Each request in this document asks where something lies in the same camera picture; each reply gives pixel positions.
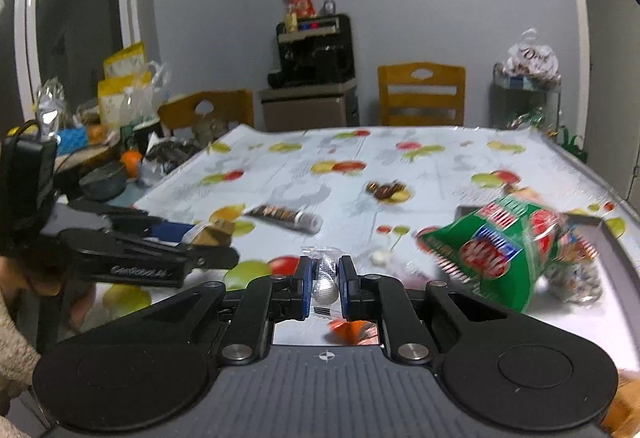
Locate clear sunflower seeds bag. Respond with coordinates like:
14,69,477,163
544,227,603,305

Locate dark green bowl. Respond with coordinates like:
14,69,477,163
79,161,128,202

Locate wooden chair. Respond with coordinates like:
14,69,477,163
378,62,466,127
157,89,254,131

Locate clear packet white candy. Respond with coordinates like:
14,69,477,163
302,247,342,319

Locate dark tube snack packet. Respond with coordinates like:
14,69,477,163
244,204,323,235

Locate black plastic bag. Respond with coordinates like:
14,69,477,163
144,139,202,175

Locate dark candy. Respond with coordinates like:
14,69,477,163
366,180,411,204

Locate wooden chair left side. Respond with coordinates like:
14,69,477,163
157,89,254,131

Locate white plastic chocolate bag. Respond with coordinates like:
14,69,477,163
503,28,561,86

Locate orange snack packet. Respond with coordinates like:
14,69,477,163
328,319,378,346

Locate small brown pastry packet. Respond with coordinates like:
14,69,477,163
182,219,235,247

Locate wooden chair far side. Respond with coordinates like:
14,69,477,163
378,62,466,127

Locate metal storage cart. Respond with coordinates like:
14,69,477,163
489,63,562,133

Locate dark paper cup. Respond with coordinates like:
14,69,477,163
132,118,164,155

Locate fruit print tablecloth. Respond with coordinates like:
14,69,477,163
89,125,640,349

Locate orange fruit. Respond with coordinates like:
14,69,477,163
120,150,143,179

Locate green shopping bag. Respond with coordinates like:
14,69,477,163
559,126,588,164

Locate yellow paper bags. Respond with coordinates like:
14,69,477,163
98,41,151,131

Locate beige fleece sleeve forearm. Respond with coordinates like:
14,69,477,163
0,286,40,438

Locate glass jar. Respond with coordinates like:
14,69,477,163
192,117,229,146

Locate person left hand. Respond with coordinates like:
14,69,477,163
1,256,96,331

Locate black water dispenser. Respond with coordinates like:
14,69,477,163
258,14,360,132

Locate green shrimp chips bag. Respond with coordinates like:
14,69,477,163
416,193,597,312

